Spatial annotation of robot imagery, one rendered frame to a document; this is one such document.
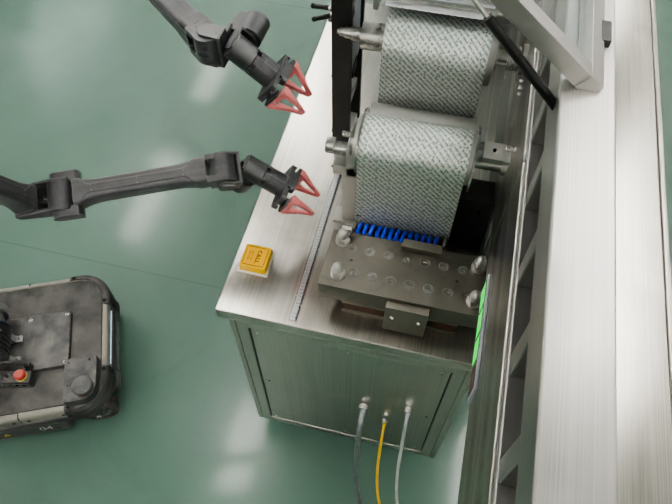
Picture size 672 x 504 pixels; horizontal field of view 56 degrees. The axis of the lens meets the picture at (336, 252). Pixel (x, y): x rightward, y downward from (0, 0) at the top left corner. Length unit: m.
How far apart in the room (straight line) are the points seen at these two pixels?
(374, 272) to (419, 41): 0.53
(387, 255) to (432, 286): 0.13
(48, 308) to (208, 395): 0.67
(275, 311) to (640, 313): 0.87
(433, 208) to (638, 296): 0.56
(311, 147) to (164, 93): 1.71
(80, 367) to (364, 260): 1.20
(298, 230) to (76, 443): 1.27
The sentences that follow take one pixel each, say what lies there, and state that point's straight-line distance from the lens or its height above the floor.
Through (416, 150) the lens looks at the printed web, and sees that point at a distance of 1.37.
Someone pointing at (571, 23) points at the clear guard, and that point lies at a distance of 1.07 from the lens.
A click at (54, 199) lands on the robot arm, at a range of 1.58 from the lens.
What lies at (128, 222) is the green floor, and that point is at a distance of 2.99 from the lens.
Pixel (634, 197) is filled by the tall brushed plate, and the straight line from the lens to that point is 1.21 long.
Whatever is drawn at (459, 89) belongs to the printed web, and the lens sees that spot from 1.53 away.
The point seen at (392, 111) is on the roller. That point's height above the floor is 1.23.
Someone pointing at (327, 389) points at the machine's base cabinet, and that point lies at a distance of 1.91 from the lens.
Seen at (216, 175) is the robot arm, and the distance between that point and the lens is 1.48.
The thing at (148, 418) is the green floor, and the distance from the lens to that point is 2.52.
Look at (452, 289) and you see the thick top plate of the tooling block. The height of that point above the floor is 1.03.
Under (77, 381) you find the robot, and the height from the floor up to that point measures 0.32.
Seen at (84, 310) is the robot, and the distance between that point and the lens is 2.51.
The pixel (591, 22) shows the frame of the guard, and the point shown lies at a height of 1.68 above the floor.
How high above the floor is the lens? 2.30
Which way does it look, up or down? 57 degrees down
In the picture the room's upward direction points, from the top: straight up
